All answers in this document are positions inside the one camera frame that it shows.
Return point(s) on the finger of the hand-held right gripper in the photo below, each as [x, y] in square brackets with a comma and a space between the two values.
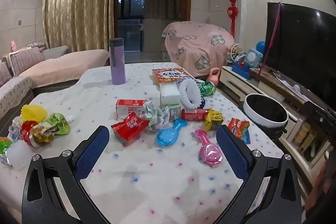
[319, 119]

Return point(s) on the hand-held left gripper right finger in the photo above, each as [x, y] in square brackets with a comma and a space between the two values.
[232, 153]

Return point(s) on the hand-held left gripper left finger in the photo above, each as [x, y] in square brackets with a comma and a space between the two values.
[92, 153]

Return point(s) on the yellow snack wrapper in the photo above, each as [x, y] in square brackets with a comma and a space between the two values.
[214, 119]

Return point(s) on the white round trash bin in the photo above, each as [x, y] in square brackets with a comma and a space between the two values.
[262, 119]

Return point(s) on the red snack tube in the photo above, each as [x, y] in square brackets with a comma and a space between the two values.
[194, 114]

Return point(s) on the red and white milk carton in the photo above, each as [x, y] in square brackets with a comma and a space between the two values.
[128, 108]

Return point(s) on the person's right hand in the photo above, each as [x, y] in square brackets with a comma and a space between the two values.
[323, 187]

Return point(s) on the pink spoon-shaped plastic pack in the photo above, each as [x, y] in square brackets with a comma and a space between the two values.
[210, 153]

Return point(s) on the orange snack wrapper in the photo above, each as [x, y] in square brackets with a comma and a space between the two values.
[240, 128]

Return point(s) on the red snack bag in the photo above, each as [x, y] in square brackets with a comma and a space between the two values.
[128, 129]

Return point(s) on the green spout pouch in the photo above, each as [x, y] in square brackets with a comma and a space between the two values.
[56, 121]

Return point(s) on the white dotted tablecloth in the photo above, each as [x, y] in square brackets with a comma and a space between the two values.
[147, 174]

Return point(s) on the blue spoon-shaped plastic pack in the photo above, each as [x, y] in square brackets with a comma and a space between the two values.
[168, 136]

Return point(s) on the red and gold wrapper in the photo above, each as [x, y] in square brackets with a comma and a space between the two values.
[27, 130]

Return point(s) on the small green and white carton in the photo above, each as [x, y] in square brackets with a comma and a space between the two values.
[174, 111]

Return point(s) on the white television stand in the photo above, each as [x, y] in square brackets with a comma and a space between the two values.
[236, 79]

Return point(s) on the crumpled paper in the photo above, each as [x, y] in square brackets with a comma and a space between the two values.
[157, 116]

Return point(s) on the pink kettlebell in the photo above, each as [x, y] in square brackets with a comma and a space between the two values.
[214, 78]

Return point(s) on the black television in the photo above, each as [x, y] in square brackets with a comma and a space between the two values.
[302, 43]

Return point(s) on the crumpled white wrapper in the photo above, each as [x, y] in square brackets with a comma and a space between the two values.
[14, 128]

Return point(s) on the white foam block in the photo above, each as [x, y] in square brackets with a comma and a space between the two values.
[169, 92]

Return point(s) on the small green foil wrapper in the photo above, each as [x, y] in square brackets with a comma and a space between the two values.
[4, 145]

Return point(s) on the blue toy machine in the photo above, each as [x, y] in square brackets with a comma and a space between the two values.
[252, 58]

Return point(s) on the purple drink bottle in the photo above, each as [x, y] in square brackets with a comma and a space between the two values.
[118, 66]

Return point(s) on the blue spiky ball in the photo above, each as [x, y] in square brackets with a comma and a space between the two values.
[260, 47]

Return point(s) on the beige sofa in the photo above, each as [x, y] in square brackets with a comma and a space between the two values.
[65, 64]

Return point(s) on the thin pink rod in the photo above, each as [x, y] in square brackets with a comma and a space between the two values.
[272, 32]

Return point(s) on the orange flat box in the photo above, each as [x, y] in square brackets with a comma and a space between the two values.
[168, 76]

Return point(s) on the small toy fan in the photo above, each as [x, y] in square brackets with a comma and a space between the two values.
[233, 52]

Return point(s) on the pink heart print cover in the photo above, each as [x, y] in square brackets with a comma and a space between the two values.
[194, 40]

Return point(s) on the glass balcony door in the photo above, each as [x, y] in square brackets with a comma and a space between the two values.
[131, 32]

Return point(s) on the gold patterned curtain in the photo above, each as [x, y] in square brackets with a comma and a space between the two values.
[78, 8]

